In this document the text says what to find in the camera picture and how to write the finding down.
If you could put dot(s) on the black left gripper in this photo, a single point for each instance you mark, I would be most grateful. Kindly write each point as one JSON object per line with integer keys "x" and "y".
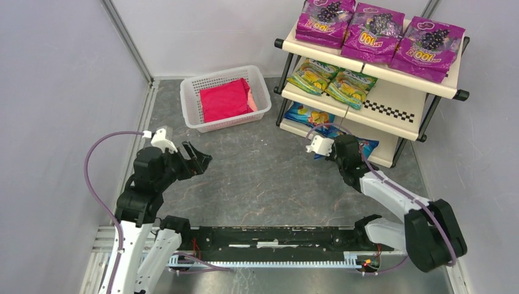
{"x": 185, "y": 162}

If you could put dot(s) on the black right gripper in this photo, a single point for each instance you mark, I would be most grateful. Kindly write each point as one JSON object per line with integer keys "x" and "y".
{"x": 340, "y": 150}

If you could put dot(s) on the blue slendy bag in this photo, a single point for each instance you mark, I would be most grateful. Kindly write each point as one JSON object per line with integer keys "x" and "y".
{"x": 366, "y": 146}
{"x": 307, "y": 116}

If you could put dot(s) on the blue Slendy bag front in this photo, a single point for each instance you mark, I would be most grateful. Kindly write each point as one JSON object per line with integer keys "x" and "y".
{"x": 307, "y": 116}

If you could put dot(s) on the green Fox's candy bag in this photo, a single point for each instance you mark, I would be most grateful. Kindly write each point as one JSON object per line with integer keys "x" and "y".
{"x": 351, "y": 88}

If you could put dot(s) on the purple grape candy bag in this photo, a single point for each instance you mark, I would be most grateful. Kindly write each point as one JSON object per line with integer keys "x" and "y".
{"x": 324, "y": 22}
{"x": 373, "y": 34}
{"x": 428, "y": 49}

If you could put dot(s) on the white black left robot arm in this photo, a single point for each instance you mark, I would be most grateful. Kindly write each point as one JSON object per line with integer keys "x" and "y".
{"x": 154, "y": 170}

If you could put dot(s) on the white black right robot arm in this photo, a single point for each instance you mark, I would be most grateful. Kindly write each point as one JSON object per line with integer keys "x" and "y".
{"x": 428, "y": 231}

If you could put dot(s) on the cream three-tier shelf rack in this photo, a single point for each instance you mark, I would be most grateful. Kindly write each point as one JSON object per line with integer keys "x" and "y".
{"x": 397, "y": 110}

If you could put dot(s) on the green candy bag on shelf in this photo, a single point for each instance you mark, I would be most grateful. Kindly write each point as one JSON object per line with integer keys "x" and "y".
{"x": 313, "y": 76}

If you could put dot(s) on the pink folded cloth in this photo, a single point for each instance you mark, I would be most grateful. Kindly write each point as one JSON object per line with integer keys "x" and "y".
{"x": 226, "y": 101}

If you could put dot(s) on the white plastic basket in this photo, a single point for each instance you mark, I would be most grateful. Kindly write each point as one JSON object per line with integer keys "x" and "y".
{"x": 190, "y": 97}

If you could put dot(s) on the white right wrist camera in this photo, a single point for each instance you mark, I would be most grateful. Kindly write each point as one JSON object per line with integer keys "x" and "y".
{"x": 320, "y": 145}

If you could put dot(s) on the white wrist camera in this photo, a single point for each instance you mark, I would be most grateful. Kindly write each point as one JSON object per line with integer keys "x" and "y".
{"x": 162, "y": 139}
{"x": 320, "y": 145}

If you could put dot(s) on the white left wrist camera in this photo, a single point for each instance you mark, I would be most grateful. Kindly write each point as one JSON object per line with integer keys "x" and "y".
{"x": 162, "y": 139}

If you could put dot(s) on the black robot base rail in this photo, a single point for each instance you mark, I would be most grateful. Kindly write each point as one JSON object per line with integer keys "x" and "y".
{"x": 278, "y": 244}

